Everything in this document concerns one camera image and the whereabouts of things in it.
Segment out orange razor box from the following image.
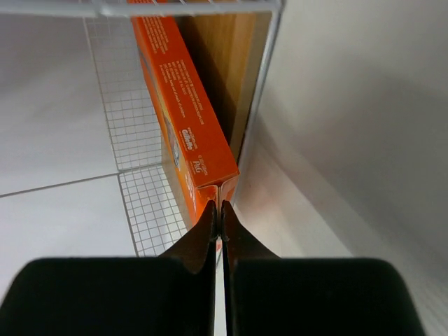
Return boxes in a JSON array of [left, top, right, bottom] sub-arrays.
[[127, 0, 241, 255]]

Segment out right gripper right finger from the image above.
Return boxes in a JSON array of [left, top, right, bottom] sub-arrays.
[[220, 202, 424, 335]]

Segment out white wire wooden shelf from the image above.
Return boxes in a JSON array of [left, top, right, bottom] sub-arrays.
[[1, 1, 284, 267]]

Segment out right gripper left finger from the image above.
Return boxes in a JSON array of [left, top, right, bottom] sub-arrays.
[[1, 202, 217, 335]]

